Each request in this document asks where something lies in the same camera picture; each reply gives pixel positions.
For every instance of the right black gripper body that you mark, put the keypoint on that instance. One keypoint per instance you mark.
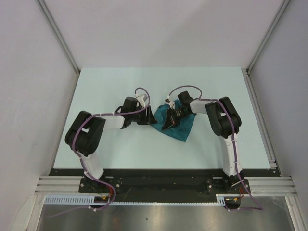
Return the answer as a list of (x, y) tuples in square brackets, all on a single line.
[(178, 114)]

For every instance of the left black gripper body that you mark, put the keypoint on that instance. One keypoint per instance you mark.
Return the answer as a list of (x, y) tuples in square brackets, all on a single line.
[(137, 117)]

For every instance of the teal satin napkin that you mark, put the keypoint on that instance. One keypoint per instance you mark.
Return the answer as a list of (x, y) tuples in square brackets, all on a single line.
[(180, 132)]

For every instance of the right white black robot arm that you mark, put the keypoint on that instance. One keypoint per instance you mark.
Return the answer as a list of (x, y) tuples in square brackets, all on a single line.
[(225, 123)]

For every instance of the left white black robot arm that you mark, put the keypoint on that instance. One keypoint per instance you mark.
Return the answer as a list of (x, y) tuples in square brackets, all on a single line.
[(84, 135)]

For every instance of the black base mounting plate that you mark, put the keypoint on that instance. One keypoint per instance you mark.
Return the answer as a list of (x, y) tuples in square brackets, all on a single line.
[(163, 185)]

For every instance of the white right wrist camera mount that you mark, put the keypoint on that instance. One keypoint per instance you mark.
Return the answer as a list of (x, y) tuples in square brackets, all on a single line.
[(170, 102)]

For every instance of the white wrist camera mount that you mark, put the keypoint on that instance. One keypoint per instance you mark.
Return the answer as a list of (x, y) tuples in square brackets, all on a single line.
[(142, 99), (170, 102)]

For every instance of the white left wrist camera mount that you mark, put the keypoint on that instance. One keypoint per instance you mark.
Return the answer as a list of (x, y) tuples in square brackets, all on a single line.
[(142, 99)]

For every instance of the right aluminium corner post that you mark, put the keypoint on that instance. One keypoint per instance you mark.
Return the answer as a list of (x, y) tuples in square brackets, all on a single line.
[(269, 33)]

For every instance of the aluminium corner post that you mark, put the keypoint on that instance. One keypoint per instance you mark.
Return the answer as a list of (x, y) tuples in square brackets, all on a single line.
[(58, 34), (269, 33)]

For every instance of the white slotted cable duct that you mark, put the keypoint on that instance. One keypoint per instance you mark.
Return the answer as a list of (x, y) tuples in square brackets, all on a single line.
[(98, 201)]

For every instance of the aluminium frame rail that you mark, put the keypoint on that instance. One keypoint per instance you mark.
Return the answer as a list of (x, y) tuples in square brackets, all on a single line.
[(260, 186)]

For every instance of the left aluminium corner post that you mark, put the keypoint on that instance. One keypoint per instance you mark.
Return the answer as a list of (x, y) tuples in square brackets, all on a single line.
[(58, 34)]

